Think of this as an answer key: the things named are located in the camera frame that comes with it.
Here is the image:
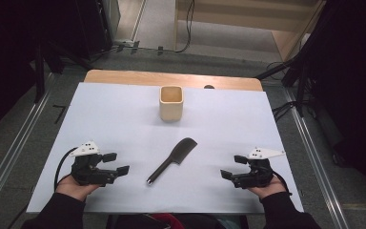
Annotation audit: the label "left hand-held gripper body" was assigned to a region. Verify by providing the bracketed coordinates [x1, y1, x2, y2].
[69, 140, 119, 187]

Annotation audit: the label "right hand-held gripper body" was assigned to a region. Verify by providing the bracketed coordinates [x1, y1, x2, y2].
[231, 147, 286, 190]

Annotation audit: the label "black comb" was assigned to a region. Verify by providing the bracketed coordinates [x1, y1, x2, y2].
[146, 136, 198, 186]

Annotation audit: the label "beige square cup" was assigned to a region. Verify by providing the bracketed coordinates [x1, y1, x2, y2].
[158, 85, 185, 122]

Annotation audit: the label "person's right hand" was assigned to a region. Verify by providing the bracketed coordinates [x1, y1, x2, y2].
[247, 174, 288, 199]

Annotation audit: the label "person's left hand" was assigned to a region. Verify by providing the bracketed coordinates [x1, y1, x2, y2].
[55, 174, 101, 202]

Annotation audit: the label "white paper sheet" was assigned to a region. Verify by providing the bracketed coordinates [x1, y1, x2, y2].
[27, 81, 304, 215]

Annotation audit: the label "person's red and dark clothing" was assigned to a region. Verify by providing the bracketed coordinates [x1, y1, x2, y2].
[107, 213, 250, 229]

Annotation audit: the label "black metal stand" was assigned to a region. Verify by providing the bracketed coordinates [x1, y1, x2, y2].
[32, 41, 47, 104]
[255, 53, 311, 118]

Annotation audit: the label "light wooden shelf unit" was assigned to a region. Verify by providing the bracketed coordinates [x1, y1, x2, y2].
[173, 0, 328, 62]

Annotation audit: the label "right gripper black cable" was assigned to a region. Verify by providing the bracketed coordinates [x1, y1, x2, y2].
[272, 171, 294, 197]

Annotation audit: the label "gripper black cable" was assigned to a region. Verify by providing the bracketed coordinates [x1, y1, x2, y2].
[272, 171, 294, 197]
[53, 147, 78, 192]

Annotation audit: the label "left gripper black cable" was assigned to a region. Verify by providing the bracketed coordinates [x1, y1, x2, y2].
[53, 147, 78, 192]

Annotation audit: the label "metal floor rail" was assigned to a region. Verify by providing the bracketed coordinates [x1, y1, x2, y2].
[0, 73, 55, 220]
[284, 89, 351, 229]

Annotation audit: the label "black floor cables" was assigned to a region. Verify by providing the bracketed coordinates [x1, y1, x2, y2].
[271, 100, 299, 123]

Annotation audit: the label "hanging black cable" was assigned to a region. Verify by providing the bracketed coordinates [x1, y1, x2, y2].
[174, 0, 196, 53]

